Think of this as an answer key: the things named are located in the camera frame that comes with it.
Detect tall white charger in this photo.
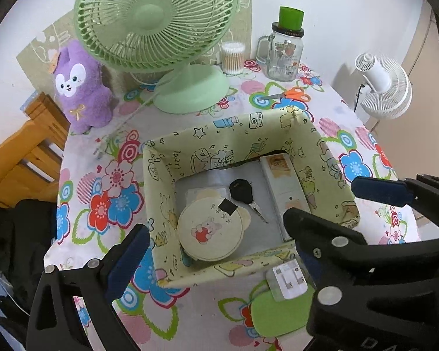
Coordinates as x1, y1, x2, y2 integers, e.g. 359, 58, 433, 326
265, 259, 308, 301

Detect black cloth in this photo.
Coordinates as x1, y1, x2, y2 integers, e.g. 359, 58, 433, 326
0, 199, 64, 337

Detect white standing fan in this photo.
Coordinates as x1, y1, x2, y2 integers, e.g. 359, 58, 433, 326
353, 53, 413, 119

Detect cotton swab jar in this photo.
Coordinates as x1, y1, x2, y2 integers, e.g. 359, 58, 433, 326
220, 42, 246, 75

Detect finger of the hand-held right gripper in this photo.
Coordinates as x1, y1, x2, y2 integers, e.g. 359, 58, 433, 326
283, 208, 388, 333
352, 175, 439, 227

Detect small black square tag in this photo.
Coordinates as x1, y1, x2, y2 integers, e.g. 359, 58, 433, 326
217, 198, 240, 217

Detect green cartoon wall mat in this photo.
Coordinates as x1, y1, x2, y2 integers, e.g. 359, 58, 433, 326
16, 0, 253, 92

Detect green plastic cup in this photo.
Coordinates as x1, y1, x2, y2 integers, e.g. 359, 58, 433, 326
277, 6, 304, 30

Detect green rounded pad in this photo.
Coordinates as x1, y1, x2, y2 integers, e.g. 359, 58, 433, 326
251, 290, 317, 339

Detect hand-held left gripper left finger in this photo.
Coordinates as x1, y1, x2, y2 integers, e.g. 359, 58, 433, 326
25, 224, 150, 351

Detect purple plush toy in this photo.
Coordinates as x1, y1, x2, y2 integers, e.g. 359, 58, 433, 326
49, 39, 114, 135

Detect black-headed key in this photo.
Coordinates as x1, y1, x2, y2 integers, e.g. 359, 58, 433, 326
229, 179, 269, 224

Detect long white remote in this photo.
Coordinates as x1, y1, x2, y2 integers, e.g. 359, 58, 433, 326
260, 154, 313, 242

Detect cartoon-print storage box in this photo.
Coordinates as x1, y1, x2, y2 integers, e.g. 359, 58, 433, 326
142, 107, 361, 289

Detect black fan power cable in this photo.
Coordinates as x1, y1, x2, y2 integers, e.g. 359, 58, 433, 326
353, 82, 367, 112

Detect wooden chair frame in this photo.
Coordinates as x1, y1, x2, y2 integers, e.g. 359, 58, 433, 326
0, 91, 72, 214

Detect green desk fan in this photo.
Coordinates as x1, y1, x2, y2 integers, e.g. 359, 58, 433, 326
74, 0, 240, 115

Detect glass mug jar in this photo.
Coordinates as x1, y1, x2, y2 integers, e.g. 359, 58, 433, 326
256, 22, 305, 81

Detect floral tablecloth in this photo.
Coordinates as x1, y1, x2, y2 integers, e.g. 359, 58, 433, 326
46, 58, 421, 351

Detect beige wooden door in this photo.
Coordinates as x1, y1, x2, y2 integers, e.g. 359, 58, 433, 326
366, 7, 439, 180

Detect white fan power cable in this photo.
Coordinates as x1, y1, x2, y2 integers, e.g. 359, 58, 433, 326
94, 75, 176, 158

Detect round cream cartoon coaster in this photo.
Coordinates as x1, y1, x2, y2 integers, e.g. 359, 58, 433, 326
176, 190, 252, 262

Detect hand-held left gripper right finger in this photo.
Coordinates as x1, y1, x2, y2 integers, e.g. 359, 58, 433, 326
299, 252, 317, 293

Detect orange-handled scissors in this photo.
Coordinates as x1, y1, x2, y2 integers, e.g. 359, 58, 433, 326
261, 87, 311, 103

